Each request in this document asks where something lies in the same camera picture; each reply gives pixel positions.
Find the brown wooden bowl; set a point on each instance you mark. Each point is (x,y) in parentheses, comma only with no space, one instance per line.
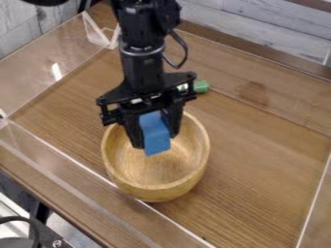
(162,177)

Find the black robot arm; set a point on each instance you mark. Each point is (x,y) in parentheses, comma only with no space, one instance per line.
(147,22)

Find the blue rectangular block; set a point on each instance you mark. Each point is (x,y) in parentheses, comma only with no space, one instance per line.
(157,134)

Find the black metal table leg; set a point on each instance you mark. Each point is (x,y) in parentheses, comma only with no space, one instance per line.
(42,212)

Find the clear acrylic corner bracket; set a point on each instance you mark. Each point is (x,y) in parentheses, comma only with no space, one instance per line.
(101,36)

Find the green white dry-erase marker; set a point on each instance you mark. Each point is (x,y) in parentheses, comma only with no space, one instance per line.
(201,87)

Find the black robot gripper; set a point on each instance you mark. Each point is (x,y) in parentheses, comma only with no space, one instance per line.
(149,89)

